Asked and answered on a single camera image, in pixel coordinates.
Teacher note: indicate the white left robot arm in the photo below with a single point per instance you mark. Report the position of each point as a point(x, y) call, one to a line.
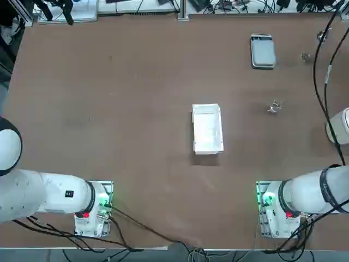
point(54, 196)

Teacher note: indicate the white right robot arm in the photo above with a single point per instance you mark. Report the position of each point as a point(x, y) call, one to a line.
point(305, 196)

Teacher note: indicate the white plastic bin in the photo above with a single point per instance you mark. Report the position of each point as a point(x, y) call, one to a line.
point(207, 131)

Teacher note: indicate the silver digital kitchen scale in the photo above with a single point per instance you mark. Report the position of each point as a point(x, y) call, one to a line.
point(262, 53)

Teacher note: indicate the white board tray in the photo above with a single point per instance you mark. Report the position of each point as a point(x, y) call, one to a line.
point(81, 15)

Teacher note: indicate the black tripod stand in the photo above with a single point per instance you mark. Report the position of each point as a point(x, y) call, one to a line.
point(68, 13)

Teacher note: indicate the white lidded trash can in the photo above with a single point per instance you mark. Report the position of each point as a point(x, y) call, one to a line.
point(339, 125)

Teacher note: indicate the clear bottle with metal cap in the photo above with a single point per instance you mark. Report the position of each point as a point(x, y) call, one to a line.
point(323, 35)

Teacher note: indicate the large black power adapter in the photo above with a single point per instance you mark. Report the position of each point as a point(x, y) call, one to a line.
point(313, 2)

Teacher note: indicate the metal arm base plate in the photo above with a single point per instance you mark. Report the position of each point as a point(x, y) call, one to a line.
point(265, 233)
point(107, 230)

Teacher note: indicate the aluminium post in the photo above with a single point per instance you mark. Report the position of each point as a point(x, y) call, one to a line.
point(183, 9)

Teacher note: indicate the aluminium frame rail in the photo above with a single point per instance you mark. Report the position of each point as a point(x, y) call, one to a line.
point(26, 13)

